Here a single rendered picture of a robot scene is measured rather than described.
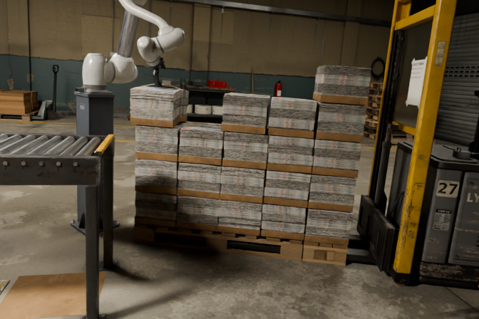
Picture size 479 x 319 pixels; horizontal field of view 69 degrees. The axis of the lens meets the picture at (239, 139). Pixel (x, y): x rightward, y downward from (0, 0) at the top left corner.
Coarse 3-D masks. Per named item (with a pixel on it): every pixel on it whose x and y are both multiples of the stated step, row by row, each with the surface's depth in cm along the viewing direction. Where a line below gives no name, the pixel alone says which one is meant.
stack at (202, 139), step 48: (144, 144) 229; (192, 144) 226; (240, 144) 224; (288, 144) 221; (144, 192) 235; (240, 192) 229; (288, 192) 225; (144, 240) 240; (240, 240) 234; (288, 240) 245
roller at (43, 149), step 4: (56, 136) 186; (60, 136) 188; (48, 140) 175; (52, 140) 176; (56, 140) 179; (60, 140) 184; (44, 144) 166; (48, 144) 168; (52, 144) 172; (56, 144) 177; (36, 148) 157; (40, 148) 158; (44, 148) 161; (48, 148) 165; (32, 152) 149; (36, 152) 151; (40, 152) 154; (44, 152) 159
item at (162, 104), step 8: (136, 88) 223; (144, 88) 224; (152, 88) 228; (160, 88) 232; (136, 96) 220; (144, 96) 220; (152, 96) 219; (160, 96) 218; (168, 96) 218; (176, 96) 224; (136, 104) 222; (144, 104) 222; (152, 104) 221; (160, 104) 221; (168, 104) 220; (176, 104) 226; (136, 112) 224; (144, 112) 223; (152, 112) 223; (160, 112) 222; (168, 112) 221; (176, 112) 230
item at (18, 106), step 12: (0, 96) 690; (12, 96) 694; (24, 96) 703; (36, 96) 768; (0, 108) 693; (12, 108) 697; (24, 108) 702; (36, 108) 770; (12, 120) 700; (24, 120) 705
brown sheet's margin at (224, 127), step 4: (224, 124) 222; (224, 128) 222; (228, 128) 222; (232, 128) 222; (236, 128) 221; (240, 128) 221; (244, 128) 221; (248, 128) 220; (252, 128) 220; (256, 128) 220; (260, 128) 220; (264, 128) 219; (248, 132) 221; (252, 132) 221; (256, 132) 220; (260, 132) 220; (264, 132) 220
